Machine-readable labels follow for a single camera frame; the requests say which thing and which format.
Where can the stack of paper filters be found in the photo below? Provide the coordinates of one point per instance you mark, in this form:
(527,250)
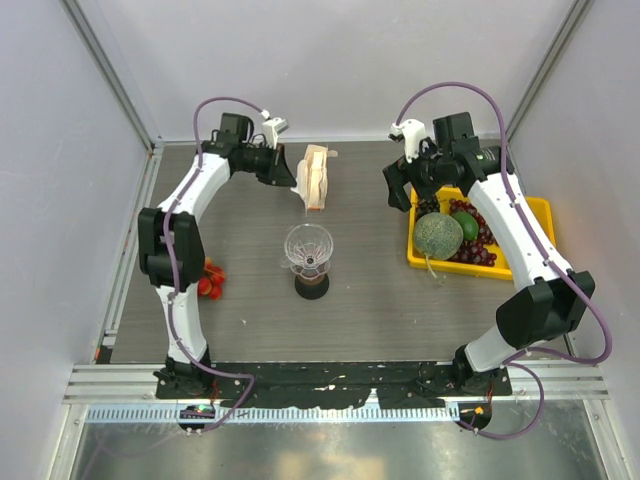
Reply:
(312,177)

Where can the white slotted cable duct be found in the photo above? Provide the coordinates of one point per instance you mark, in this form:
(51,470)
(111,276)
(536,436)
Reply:
(189,413)

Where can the dark purple grape bunch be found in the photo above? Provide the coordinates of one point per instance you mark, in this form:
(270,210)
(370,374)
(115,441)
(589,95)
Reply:
(425,207)

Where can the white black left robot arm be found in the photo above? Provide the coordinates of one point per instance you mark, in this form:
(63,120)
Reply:
(171,252)

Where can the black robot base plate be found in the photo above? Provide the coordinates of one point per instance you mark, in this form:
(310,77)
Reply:
(329,385)

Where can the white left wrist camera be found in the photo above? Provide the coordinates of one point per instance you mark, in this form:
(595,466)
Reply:
(272,128)

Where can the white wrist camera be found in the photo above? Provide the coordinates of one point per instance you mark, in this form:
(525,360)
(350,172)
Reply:
(272,128)
(412,132)

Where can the green netted melon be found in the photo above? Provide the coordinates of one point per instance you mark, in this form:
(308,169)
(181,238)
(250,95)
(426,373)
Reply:
(437,236)

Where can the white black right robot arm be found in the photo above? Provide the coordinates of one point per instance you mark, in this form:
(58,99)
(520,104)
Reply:
(551,297)

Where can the clear plastic coffee dripper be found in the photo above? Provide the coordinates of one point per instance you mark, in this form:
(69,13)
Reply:
(307,249)

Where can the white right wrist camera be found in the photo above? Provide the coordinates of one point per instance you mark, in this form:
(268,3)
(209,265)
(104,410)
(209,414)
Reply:
(412,132)

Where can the black base glass carafe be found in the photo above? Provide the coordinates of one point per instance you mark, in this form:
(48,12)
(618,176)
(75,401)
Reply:
(311,283)

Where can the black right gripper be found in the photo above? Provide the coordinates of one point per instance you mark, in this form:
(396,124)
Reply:
(401,172)

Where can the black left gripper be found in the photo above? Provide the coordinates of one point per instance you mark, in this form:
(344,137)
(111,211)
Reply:
(277,172)

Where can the red grape bunch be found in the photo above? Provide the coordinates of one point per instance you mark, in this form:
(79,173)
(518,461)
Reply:
(474,252)

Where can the green lime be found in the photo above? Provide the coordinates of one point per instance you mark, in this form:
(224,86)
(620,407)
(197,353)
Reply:
(468,224)

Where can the red cherry bunch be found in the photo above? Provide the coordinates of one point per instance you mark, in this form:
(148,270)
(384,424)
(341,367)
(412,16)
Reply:
(212,280)

